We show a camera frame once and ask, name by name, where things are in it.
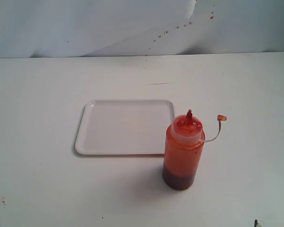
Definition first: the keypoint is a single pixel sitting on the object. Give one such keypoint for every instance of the white rectangular plastic tray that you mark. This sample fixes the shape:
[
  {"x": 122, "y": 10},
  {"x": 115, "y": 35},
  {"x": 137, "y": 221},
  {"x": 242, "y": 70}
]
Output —
[{"x": 124, "y": 127}]

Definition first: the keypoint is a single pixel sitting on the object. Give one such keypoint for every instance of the red sauce squeeze bottle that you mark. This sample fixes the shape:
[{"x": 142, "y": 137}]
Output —
[{"x": 185, "y": 139}]

